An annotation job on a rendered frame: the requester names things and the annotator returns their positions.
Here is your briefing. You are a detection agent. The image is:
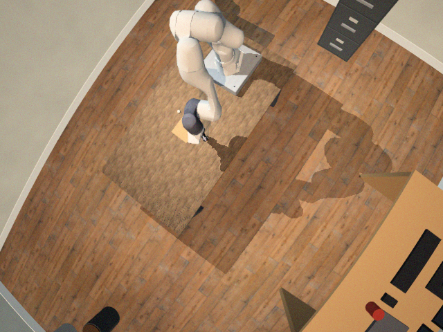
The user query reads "tan square mat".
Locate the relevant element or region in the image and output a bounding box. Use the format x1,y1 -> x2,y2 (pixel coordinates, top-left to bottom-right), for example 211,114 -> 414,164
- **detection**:
172,118 -> 188,142

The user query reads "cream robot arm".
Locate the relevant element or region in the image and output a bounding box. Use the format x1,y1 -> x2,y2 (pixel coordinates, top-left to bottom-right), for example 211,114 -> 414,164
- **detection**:
170,0 -> 244,145

